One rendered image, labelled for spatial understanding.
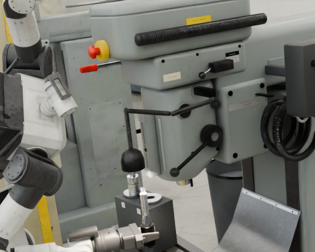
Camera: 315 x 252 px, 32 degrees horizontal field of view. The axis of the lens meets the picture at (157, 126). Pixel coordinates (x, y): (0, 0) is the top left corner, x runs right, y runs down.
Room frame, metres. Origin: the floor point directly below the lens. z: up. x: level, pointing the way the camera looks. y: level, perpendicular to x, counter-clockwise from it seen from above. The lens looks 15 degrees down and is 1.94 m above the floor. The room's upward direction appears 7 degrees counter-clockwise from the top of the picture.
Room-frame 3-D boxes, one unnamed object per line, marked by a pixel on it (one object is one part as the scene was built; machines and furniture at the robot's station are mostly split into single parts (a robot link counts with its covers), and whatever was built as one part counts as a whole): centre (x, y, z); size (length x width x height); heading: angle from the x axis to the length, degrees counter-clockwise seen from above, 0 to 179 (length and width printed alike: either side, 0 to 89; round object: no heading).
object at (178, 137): (1.72, -0.07, 1.47); 0.21 x 0.19 x 0.32; 29
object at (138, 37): (1.61, -0.17, 1.79); 0.45 x 0.04 x 0.04; 119
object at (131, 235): (1.66, 0.16, 1.13); 0.13 x 0.12 x 0.10; 14
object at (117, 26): (1.72, -0.08, 1.81); 0.47 x 0.26 x 0.16; 119
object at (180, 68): (1.74, -0.10, 1.68); 0.34 x 0.24 x 0.10; 119
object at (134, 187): (2.02, 0.12, 1.18); 0.05 x 0.05 x 0.06
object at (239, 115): (1.81, -0.24, 1.47); 0.24 x 0.19 x 0.26; 29
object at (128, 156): (1.58, 0.09, 1.43); 0.07 x 0.07 x 0.06
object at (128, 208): (1.98, 0.09, 1.05); 0.22 x 0.12 x 0.20; 38
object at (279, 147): (1.68, -0.40, 1.45); 0.18 x 0.16 x 0.21; 119
